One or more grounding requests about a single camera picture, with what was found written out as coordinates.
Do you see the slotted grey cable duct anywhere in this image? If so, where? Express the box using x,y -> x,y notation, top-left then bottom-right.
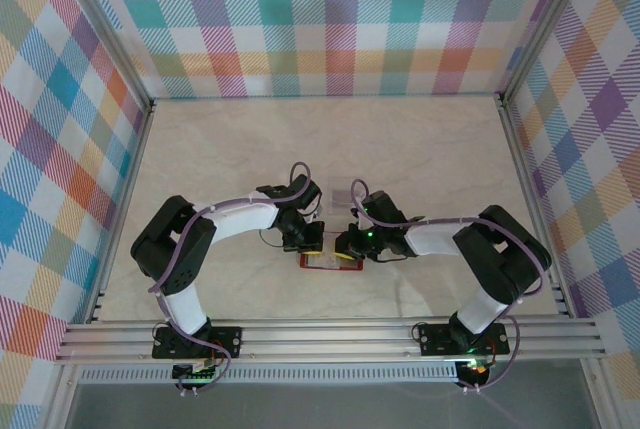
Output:
78,366 -> 460,385

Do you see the aluminium front rail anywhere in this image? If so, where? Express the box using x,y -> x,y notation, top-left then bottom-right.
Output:
54,317 -> 607,365

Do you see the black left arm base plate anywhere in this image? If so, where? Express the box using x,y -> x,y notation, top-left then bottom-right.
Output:
151,326 -> 244,361

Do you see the thin black left gripper wire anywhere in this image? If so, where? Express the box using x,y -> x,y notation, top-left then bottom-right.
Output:
258,229 -> 287,251

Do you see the clear plastic tray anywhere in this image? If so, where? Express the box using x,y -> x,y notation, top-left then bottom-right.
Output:
327,176 -> 359,214

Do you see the aluminium frame post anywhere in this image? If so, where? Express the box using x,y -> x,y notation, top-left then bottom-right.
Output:
47,0 -> 154,110
498,0 -> 600,103

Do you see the red leather card holder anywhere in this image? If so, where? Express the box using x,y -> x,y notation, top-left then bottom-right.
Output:
298,231 -> 365,273

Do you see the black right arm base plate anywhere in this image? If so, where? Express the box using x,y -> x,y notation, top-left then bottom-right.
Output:
417,322 -> 511,356

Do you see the aluminium side rail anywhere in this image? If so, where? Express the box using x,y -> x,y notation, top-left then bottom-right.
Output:
499,93 -> 574,318
85,98 -> 157,325

